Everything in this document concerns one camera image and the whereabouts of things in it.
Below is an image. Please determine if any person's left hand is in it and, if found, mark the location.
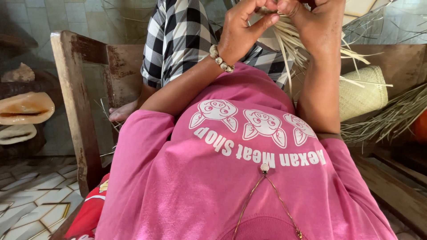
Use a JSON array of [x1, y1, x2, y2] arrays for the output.
[[218, 0, 280, 64]]

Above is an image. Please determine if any person's right hand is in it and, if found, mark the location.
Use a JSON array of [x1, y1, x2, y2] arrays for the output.
[[276, 0, 346, 58]]

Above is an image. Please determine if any bundle of pale straw strips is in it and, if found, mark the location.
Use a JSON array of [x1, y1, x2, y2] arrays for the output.
[[247, 6, 394, 99]]

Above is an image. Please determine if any woven pale straw basket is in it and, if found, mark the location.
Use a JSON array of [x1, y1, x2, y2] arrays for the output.
[[339, 65, 389, 122]]

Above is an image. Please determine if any heap of dried straw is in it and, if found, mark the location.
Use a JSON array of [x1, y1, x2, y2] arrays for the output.
[[340, 83, 427, 144]]

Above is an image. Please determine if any pink printed shirt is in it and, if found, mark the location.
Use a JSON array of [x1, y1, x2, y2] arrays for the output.
[[95, 62, 399, 240]]

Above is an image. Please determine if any orange round object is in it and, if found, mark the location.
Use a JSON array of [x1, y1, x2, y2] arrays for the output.
[[412, 109, 427, 144]]

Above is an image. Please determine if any person's bare foot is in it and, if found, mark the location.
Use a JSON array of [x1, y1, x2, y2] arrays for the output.
[[108, 83, 158, 123]]

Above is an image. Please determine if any brown wooden bench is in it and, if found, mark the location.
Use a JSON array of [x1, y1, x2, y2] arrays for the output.
[[50, 30, 427, 238]]

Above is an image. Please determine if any rough grey shell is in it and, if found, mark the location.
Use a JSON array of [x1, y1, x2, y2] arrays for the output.
[[1, 62, 36, 83]]

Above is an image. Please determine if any large orange conch shell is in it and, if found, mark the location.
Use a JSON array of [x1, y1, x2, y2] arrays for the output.
[[0, 92, 55, 126]]

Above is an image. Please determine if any red printed cloth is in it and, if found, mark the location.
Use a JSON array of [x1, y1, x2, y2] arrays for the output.
[[64, 173, 111, 240]]

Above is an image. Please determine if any beige bead bracelet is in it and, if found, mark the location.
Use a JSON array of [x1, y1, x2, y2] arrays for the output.
[[209, 44, 235, 73]]

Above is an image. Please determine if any gold chain necklace with pendant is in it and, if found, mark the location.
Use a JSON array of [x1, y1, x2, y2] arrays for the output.
[[232, 163, 304, 240]]

